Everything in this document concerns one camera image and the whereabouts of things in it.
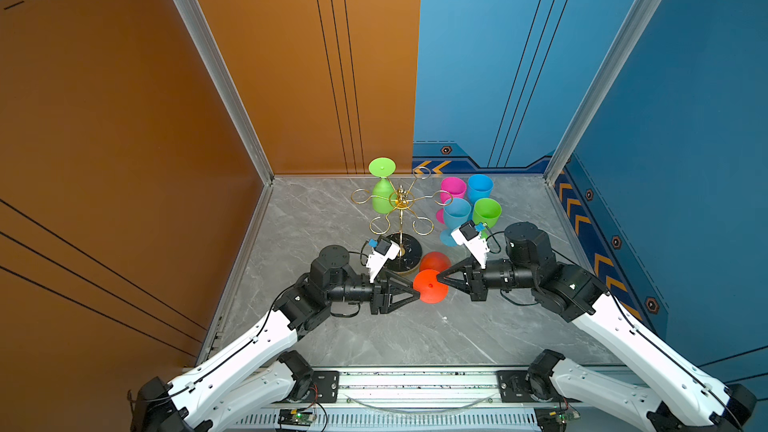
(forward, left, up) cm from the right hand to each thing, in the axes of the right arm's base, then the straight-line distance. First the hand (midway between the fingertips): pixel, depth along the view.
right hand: (438, 279), depth 62 cm
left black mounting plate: (-15, +27, -28) cm, 42 cm away
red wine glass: (-2, +2, -2) cm, 3 cm away
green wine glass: (+31, -20, -16) cm, 40 cm away
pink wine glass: (+41, -9, -15) cm, 45 cm away
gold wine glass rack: (+24, +5, -25) cm, 35 cm away
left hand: (-2, +5, -2) cm, 6 cm away
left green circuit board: (-21, +34, -29) cm, 49 cm away
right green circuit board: (-21, -28, -30) cm, 46 cm away
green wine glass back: (+30, +13, -5) cm, 33 cm away
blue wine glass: (+41, -19, -15) cm, 48 cm away
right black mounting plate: (-15, -20, -27) cm, 37 cm away
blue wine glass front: (+31, -10, -16) cm, 36 cm away
